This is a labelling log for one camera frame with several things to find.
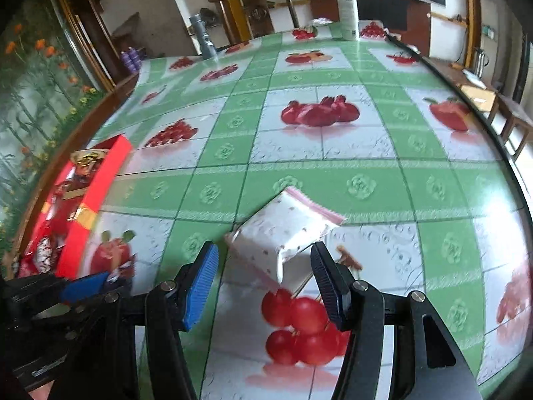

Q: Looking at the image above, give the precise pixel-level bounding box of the red white patterned packet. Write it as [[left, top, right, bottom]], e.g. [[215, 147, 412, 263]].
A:
[[33, 235, 58, 274]]

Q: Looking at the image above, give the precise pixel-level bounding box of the white dotted snack packet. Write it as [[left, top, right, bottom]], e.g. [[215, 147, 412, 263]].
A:
[[225, 186, 345, 289]]

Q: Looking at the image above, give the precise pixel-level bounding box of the brown gold snack bag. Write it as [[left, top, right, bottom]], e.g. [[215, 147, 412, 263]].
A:
[[54, 149, 109, 200]]

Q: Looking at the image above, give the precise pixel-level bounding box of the black small snack packet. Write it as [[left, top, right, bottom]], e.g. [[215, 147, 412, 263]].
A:
[[102, 255, 136, 296]]

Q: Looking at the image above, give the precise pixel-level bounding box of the large red snack bar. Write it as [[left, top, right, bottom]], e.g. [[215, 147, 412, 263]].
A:
[[41, 196, 82, 237]]

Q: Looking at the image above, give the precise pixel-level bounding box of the red shallow tray box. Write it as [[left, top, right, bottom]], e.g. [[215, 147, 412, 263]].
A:
[[15, 135, 132, 279]]

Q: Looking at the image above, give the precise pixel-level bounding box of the flower mural panel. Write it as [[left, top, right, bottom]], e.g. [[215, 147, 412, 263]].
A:
[[1, 0, 104, 252]]

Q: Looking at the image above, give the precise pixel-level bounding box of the grey flashlight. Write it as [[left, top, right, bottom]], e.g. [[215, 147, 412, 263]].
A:
[[190, 14, 218, 60]]

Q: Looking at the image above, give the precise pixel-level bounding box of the wooden stool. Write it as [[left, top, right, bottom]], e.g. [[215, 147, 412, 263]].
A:
[[487, 93, 533, 162]]

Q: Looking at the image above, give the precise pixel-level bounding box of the wooden tv cabinet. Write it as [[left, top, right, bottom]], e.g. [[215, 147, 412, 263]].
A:
[[425, 57, 497, 113]]

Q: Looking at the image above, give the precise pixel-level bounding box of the wooden armchair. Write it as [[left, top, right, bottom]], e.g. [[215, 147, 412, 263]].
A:
[[208, 0, 301, 45]]

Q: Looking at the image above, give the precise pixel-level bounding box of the white plastic bag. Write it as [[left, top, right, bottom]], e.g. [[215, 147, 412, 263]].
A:
[[309, 17, 332, 27]]

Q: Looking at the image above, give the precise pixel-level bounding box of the electric kettle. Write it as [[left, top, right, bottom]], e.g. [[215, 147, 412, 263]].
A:
[[472, 48, 490, 78]]

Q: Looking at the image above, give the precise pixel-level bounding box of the white spray bottle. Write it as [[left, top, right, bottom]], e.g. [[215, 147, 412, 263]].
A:
[[337, 0, 359, 41]]

